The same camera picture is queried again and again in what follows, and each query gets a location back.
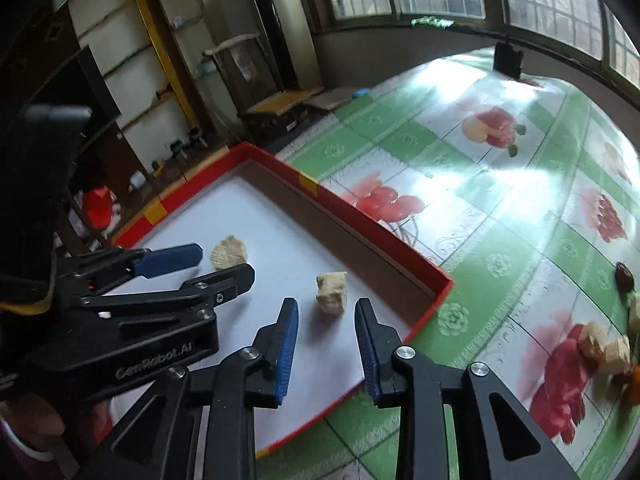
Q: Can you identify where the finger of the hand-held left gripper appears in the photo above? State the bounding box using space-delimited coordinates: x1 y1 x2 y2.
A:
65 243 203 293
80 262 256 320

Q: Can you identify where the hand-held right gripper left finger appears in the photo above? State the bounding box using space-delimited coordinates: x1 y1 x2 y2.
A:
80 297 300 480

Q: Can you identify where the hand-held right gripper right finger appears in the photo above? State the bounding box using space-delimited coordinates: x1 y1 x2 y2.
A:
354 297 593 480

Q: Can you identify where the red cardboard box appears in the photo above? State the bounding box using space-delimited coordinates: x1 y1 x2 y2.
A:
111 141 453 461

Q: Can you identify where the red plastic bag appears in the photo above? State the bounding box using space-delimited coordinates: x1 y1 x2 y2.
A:
80 186 121 231

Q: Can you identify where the wooden stool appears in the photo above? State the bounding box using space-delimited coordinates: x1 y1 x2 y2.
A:
240 87 326 148

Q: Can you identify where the dark wooden cabinet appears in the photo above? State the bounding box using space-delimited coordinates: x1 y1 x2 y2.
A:
0 5 151 241

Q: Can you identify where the yellow pipe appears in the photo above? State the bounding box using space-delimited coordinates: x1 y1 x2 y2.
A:
125 0 198 131

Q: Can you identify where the flat wooden board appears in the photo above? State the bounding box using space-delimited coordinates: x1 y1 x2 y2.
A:
305 87 363 111

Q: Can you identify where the standing air conditioner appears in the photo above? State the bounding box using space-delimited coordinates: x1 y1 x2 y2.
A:
244 0 301 93

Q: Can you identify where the small black box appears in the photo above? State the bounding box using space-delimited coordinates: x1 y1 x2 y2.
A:
492 42 524 78

